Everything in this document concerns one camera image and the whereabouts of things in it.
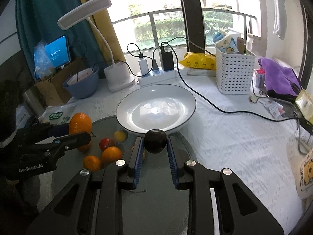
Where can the yellow bear printed bag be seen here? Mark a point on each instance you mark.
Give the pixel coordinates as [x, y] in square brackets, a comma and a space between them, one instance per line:
[304, 177]

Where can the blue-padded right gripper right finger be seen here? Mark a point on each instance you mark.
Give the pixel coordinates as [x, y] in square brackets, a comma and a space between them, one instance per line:
[177, 159]

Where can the green-labelled plastic bag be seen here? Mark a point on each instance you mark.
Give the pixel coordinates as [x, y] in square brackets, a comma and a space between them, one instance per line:
[58, 115]

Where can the white perforated basket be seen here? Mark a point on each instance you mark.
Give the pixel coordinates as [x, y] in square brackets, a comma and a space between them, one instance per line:
[234, 72]

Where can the white desk lamp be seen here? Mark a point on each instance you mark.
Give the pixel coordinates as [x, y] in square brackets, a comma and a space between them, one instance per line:
[118, 75]

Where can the blue plastic basin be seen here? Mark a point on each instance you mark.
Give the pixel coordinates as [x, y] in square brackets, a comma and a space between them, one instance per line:
[83, 84]

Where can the white power strip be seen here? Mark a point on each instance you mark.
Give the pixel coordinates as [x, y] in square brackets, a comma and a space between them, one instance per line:
[160, 75]

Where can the large orange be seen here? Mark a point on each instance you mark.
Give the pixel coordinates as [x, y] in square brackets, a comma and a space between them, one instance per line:
[80, 122]

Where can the round glass tray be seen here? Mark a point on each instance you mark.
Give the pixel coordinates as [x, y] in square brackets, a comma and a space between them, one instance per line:
[155, 207]

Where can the red tomato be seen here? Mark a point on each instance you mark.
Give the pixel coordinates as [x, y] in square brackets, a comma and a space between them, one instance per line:
[105, 143]

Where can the dark cherry with stem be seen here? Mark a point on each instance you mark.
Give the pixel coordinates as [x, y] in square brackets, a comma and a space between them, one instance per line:
[155, 141]

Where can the tablet with blue screen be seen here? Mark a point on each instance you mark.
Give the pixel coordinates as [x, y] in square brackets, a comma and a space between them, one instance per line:
[58, 51]

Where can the white bowl dark rim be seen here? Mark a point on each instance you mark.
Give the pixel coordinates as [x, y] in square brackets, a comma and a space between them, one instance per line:
[166, 107]

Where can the purple cloth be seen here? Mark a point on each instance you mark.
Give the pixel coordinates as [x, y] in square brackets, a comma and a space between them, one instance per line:
[281, 82]

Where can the small orange mandarin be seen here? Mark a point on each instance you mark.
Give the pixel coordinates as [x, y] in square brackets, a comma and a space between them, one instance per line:
[93, 163]

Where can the white charger plug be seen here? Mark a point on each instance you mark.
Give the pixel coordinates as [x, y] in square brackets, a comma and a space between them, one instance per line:
[143, 64]

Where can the cardboard box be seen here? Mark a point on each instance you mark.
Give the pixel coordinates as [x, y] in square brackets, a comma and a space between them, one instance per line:
[52, 90]

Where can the small yellow fruit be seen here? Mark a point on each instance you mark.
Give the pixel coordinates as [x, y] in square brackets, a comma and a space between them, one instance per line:
[120, 136]

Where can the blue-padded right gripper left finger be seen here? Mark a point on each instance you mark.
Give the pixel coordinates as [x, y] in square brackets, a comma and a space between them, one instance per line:
[133, 158]

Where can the crumpled clear plastic bag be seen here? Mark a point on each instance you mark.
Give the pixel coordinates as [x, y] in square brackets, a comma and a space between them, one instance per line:
[43, 66]

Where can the teal curtain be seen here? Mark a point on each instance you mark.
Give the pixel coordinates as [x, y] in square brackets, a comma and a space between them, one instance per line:
[36, 20]

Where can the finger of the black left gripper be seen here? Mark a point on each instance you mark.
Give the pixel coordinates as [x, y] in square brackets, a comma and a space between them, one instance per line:
[66, 142]

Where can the black charger adapter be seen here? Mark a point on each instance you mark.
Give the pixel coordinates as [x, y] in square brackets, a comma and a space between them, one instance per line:
[166, 58]

